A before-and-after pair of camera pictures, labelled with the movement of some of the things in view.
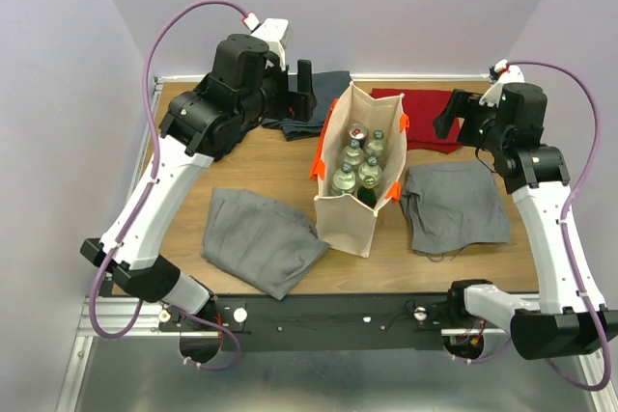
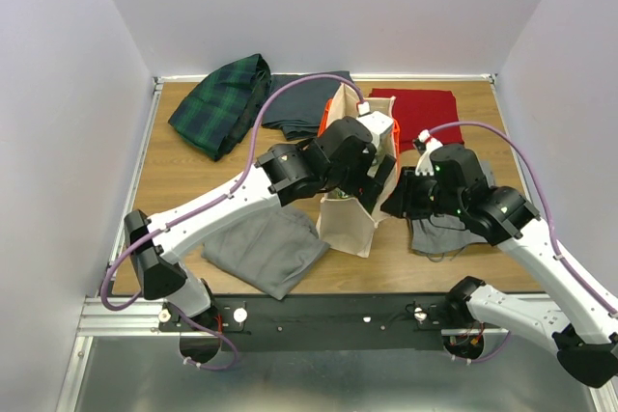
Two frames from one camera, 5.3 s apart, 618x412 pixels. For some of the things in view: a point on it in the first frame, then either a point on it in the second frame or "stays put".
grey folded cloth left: x=267 y=243 stays put
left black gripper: x=296 y=105 → x=366 y=188
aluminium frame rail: x=114 y=315 stays put
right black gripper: x=463 y=103 → x=401 y=202
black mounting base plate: x=337 y=322 stays put
